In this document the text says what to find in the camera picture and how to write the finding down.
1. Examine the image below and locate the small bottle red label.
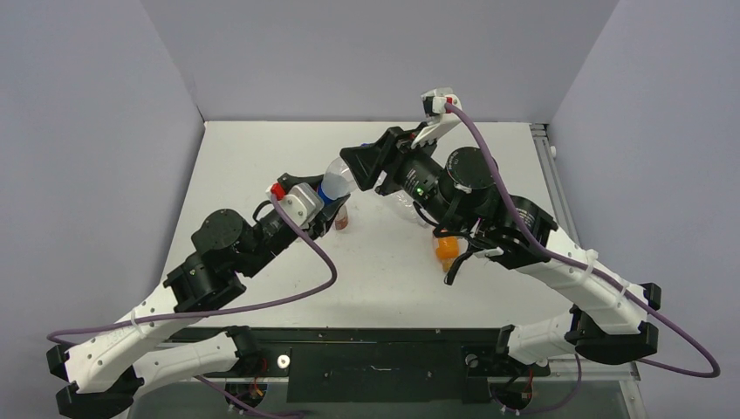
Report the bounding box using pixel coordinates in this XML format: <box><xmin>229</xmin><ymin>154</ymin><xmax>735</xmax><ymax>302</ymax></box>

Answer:
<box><xmin>333</xmin><ymin>206</ymin><xmax>349</xmax><ymax>231</ymax></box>

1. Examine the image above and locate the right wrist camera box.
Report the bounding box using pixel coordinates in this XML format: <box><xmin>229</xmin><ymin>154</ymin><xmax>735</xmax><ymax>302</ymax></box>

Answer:
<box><xmin>411</xmin><ymin>87</ymin><xmax>461</xmax><ymax>149</ymax></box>

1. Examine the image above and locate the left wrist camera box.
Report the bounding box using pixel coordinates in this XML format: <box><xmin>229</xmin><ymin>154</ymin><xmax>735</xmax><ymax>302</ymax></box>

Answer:
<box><xmin>265</xmin><ymin>183</ymin><xmax>318</xmax><ymax>229</ymax></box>

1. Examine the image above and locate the orange juice bottle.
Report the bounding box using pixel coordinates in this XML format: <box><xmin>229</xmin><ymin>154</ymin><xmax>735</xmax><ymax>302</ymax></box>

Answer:
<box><xmin>432</xmin><ymin>229</ymin><xmax>461</xmax><ymax>273</ymax></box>

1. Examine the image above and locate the clear crushed plastic bottle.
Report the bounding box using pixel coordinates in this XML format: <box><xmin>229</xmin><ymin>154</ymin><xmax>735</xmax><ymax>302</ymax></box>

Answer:
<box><xmin>385</xmin><ymin>191</ymin><xmax>429</xmax><ymax>228</ymax></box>

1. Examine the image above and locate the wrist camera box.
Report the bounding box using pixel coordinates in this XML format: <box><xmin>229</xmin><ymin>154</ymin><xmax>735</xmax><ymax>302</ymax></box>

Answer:
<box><xmin>265</xmin><ymin>183</ymin><xmax>318</xmax><ymax>229</ymax></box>
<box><xmin>411</xmin><ymin>87</ymin><xmax>461</xmax><ymax>149</ymax></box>

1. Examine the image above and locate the Pepsi bottle blue label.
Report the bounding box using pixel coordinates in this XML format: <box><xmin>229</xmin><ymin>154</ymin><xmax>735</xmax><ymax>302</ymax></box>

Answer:
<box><xmin>318</xmin><ymin>157</ymin><xmax>358</xmax><ymax>204</ymax></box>

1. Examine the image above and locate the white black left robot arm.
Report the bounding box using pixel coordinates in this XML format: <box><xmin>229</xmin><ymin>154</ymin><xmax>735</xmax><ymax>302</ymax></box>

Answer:
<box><xmin>47</xmin><ymin>174</ymin><xmax>353</xmax><ymax>418</ymax></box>

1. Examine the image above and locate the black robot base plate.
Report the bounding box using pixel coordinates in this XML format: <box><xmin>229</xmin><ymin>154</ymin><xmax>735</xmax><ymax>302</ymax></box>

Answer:
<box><xmin>168</xmin><ymin>326</ymin><xmax>551</xmax><ymax>406</ymax></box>

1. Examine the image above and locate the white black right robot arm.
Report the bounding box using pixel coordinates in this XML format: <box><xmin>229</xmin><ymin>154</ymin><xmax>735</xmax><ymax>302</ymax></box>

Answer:
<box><xmin>339</xmin><ymin>127</ymin><xmax>661</xmax><ymax>373</ymax></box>

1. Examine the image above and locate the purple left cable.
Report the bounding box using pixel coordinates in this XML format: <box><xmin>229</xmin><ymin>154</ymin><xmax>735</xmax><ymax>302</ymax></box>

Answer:
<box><xmin>45</xmin><ymin>193</ymin><xmax>339</xmax><ymax>419</ymax></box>

